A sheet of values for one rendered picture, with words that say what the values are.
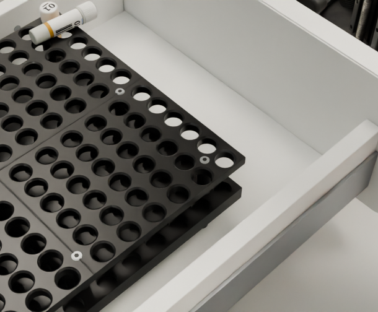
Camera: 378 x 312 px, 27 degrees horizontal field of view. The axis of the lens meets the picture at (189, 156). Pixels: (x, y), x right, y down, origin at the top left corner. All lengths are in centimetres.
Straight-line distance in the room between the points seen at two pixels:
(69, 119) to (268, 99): 15
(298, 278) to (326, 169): 13
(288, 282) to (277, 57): 16
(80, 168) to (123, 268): 6
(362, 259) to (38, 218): 26
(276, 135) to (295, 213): 11
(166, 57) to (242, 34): 8
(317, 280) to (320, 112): 13
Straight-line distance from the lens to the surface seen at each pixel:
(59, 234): 42
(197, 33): 57
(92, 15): 52
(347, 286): 57
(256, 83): 54
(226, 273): 42
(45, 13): 52
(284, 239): 45
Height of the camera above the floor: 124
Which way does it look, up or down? 51 degrees down
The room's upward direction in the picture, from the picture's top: 1 degrees clockwise
